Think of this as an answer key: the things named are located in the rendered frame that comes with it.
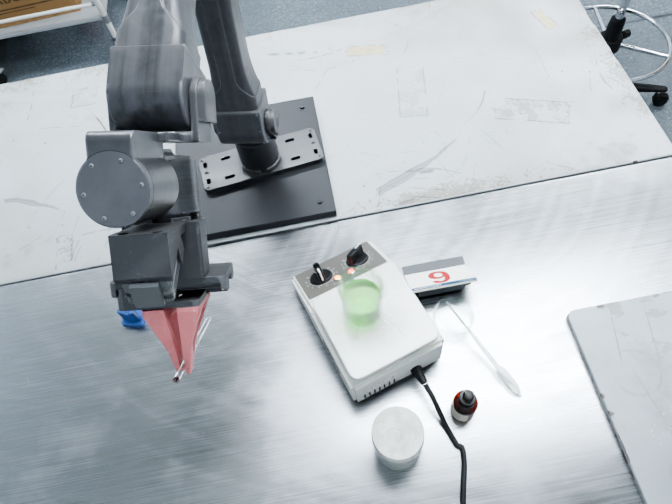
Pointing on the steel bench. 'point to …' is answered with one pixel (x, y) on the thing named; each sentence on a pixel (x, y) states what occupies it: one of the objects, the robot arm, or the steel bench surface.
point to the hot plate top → (402, 310)
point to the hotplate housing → (359, 390)
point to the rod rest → (132, 318)
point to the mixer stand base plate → (634, 382)
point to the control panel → (335, 271)
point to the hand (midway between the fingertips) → (184, 364)
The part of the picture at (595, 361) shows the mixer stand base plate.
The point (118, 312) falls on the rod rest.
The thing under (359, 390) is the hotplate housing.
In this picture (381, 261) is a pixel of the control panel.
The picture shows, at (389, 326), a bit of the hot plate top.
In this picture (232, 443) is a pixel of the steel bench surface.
